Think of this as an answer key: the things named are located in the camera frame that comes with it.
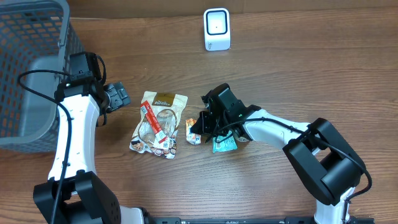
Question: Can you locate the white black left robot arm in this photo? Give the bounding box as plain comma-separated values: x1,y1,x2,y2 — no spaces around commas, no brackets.
33,52,156,224

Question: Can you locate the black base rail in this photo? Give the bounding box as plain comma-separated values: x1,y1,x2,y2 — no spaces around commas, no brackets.
152,217,376,224

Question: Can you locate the orange juice carton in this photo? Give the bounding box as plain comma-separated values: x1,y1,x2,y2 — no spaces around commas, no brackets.
185,118,202,146

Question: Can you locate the red white snack packet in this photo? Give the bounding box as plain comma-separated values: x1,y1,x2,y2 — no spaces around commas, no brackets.
129,91,188,159

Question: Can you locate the teal snack packet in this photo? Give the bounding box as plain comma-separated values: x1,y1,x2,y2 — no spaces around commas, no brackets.
213,131,237,153

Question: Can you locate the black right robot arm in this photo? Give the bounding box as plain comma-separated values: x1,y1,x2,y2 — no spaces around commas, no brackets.
190,83,373,223

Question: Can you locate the grey plastic mesh basket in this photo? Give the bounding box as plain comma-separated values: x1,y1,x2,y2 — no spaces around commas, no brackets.
1,0,84,153

